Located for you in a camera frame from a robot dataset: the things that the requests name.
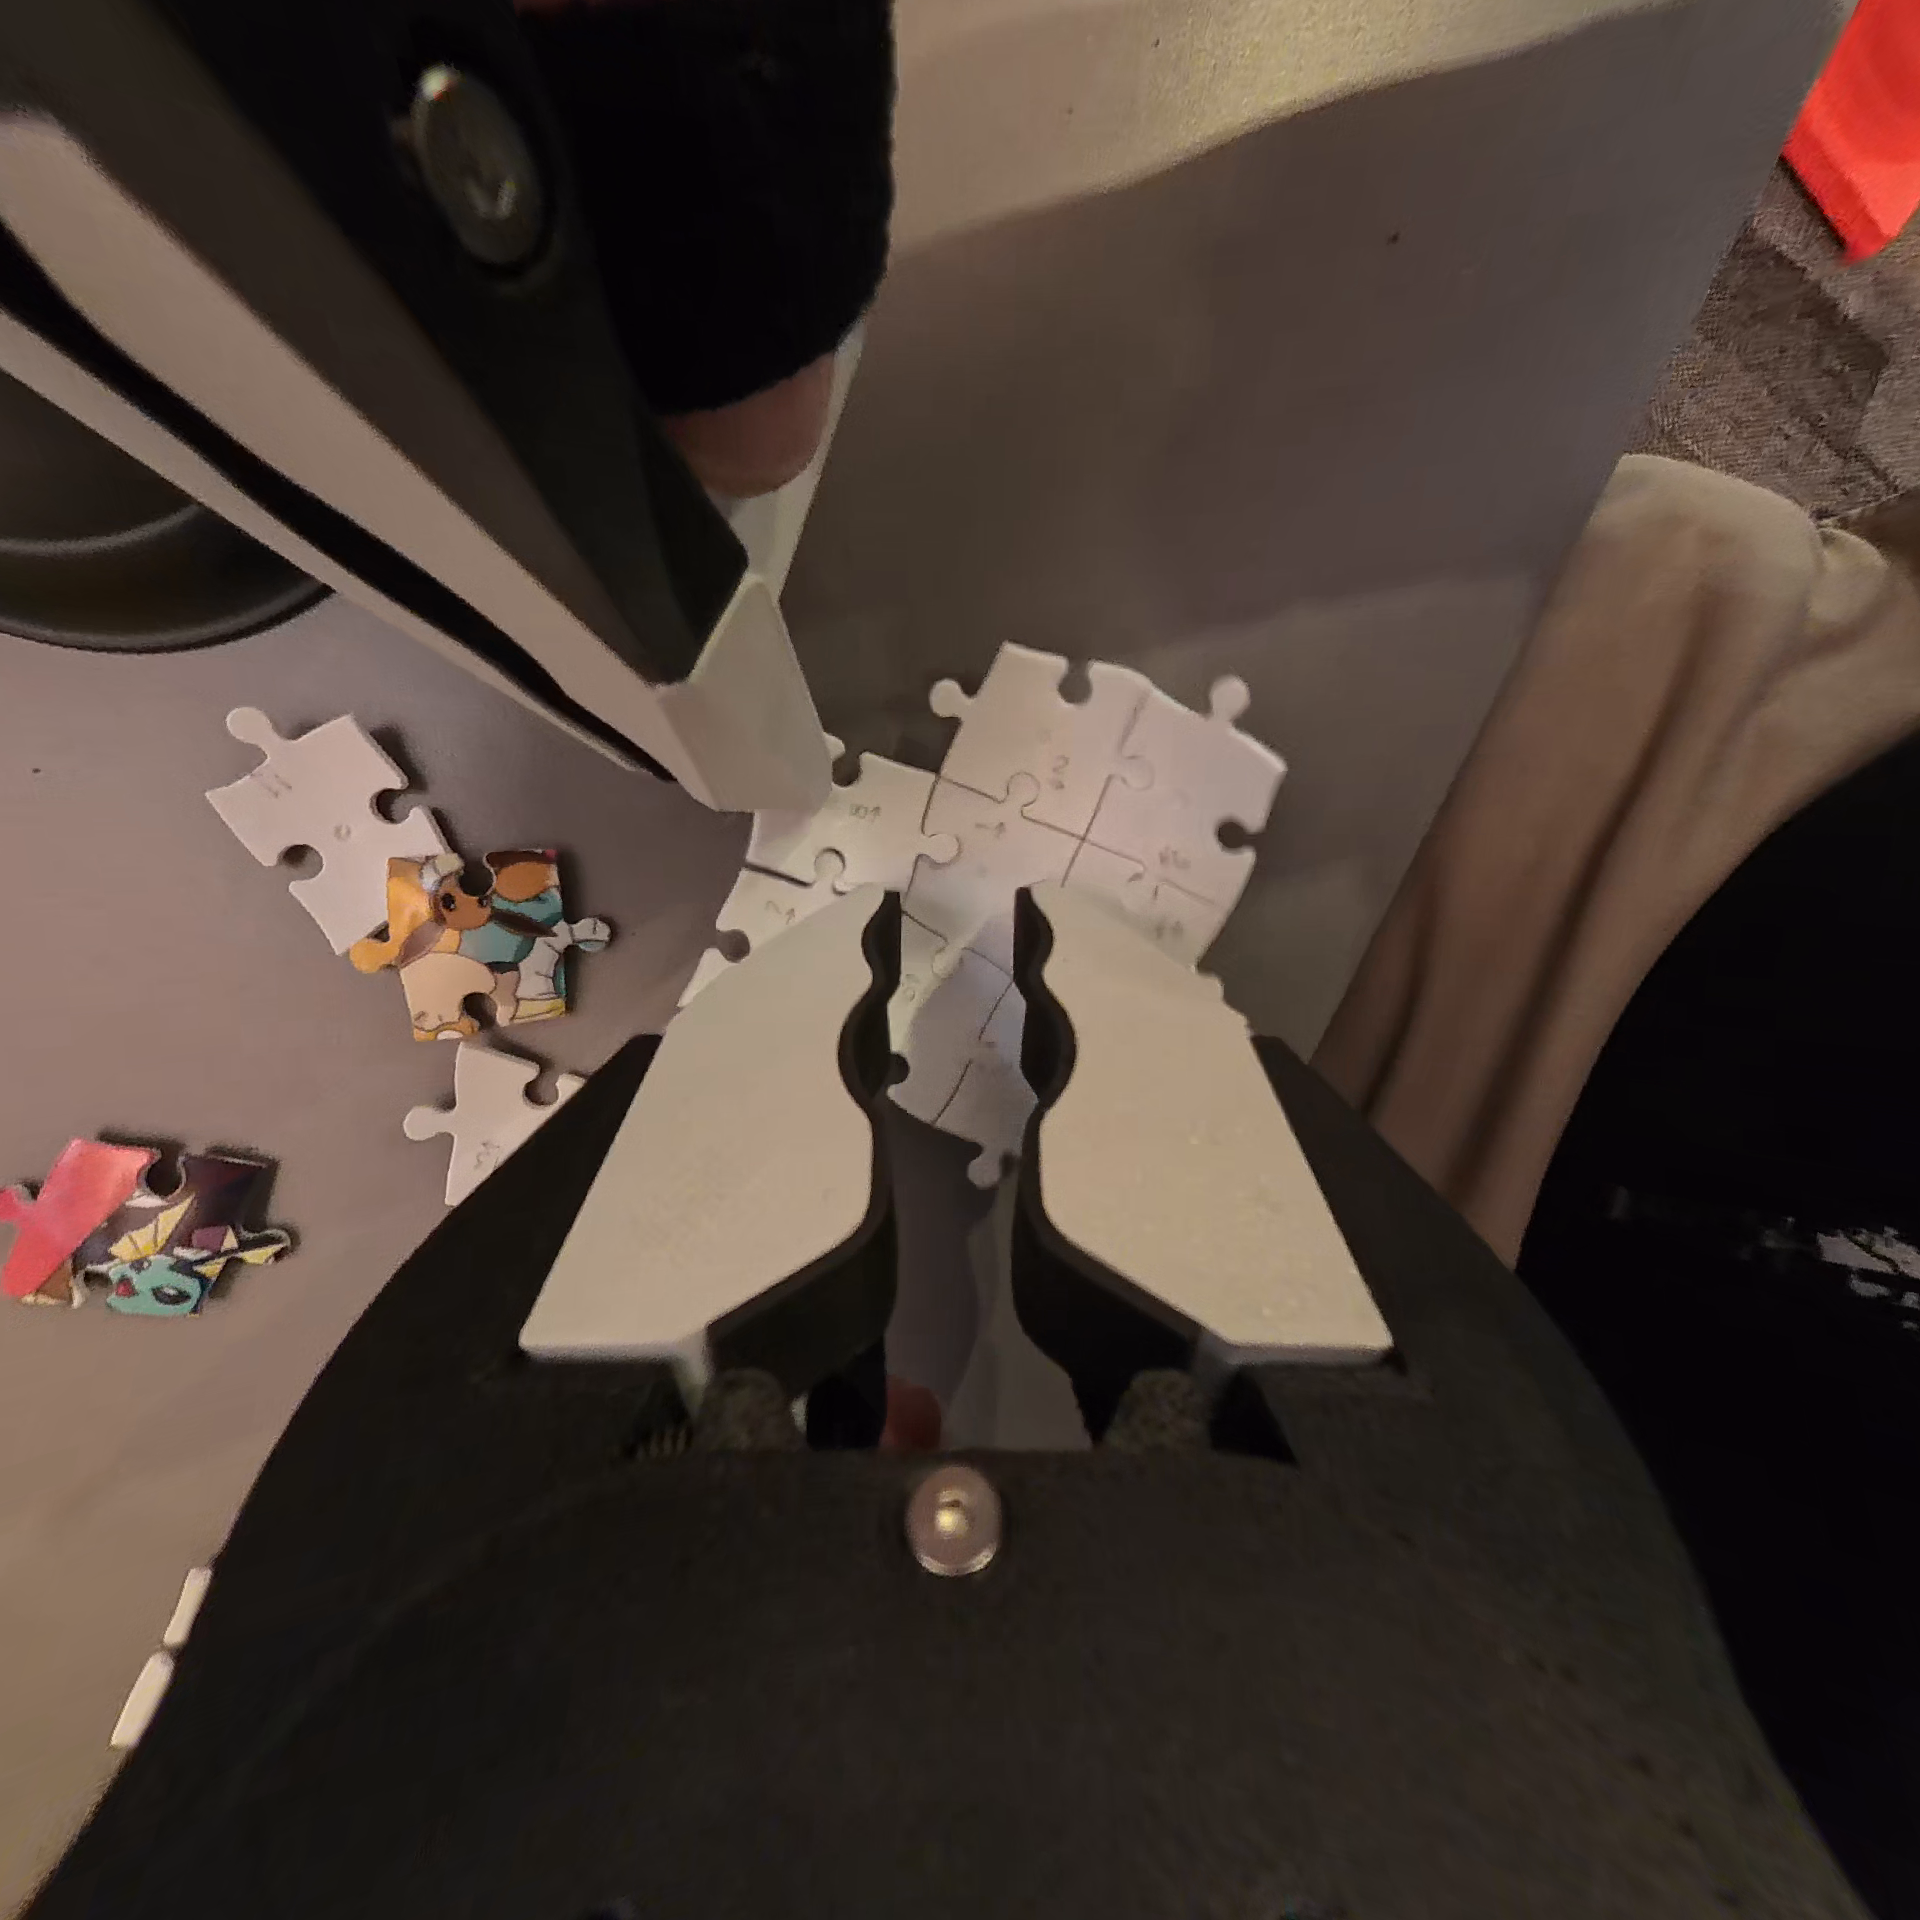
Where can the orange and teal puzzle section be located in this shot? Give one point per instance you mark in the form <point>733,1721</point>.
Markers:
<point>481,944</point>

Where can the red object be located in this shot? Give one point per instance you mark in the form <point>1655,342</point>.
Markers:
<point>1868,121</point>

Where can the white puzzle pieces at edge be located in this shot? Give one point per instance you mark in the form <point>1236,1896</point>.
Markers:
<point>147,1703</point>

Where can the white assembled puzzle ball section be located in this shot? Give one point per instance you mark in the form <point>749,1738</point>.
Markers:
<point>1051,781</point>

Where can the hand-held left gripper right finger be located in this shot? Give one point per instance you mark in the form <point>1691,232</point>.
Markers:
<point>1185,1185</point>

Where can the black round bowl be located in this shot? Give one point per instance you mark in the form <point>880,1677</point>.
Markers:
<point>104,555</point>

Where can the pink and dark puzzle section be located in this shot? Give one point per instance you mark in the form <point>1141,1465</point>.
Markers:
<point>165,1230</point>

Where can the white face-down puzzle piece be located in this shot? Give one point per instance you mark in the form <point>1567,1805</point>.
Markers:
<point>488,1119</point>
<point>322,795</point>

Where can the black printed clothing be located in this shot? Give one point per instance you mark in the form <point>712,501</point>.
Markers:
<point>1724,1051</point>

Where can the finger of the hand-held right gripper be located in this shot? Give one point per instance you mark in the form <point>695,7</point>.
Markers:
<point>225,503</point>
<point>758,705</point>

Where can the person's right hand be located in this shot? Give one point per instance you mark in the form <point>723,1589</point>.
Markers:
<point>751,450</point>

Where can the beige cloth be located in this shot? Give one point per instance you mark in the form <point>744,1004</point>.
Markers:
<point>1621,751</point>

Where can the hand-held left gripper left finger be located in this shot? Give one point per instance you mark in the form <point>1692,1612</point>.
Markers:
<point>720,1171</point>

